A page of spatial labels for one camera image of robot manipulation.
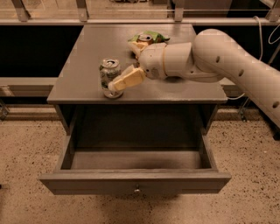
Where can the gold brown soda can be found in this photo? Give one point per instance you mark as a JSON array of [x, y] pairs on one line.
[[145, 39]]

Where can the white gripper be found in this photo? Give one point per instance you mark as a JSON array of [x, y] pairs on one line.
[[151, 61]]

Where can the silver green 7up can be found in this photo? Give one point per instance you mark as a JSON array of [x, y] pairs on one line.
[[109, 69]]

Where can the grey wooden cabinet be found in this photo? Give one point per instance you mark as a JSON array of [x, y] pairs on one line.
[[153, 106]]

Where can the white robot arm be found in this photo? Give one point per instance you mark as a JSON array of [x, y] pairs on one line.
[[212, 56]]

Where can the green chip bag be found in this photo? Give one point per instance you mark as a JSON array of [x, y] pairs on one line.
[[157, 37]]

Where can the open grey top drawer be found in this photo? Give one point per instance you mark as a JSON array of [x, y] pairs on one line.
[[174, 162]]

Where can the metal railing with posts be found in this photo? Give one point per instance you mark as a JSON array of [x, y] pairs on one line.
[[196, 12]]

